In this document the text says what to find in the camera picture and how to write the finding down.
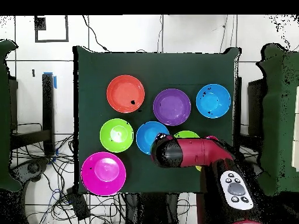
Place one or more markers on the black power box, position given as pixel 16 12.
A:
pixel 78 205

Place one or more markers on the pink plastic bowl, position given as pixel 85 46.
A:
pixel 102 172

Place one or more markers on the green plastic bowl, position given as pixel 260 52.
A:
pixel 112 144
pixel 186 134

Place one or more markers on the yellow plastic cup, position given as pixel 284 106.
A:
pixel 198 168

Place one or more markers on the purple plastic bowl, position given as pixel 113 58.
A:
pixel 172 109

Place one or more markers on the orange plastic bowl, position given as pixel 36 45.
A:
pixel 123 93

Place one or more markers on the dark green tablecloth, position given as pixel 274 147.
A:
pixel 151 67

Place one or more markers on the black metal stand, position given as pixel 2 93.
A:
pixel 48 112

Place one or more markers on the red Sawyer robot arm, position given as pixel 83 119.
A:
pixel 198 151

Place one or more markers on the red plastic cup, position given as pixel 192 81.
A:
pixel 212 138

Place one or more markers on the green cloth-covered table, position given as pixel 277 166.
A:
pixel 4 116
pixel 280 116

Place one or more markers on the light blue plastic bowl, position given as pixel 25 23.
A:
pixel 213 102
pixel 147 135

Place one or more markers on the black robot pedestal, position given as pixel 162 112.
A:
pixel 151 207

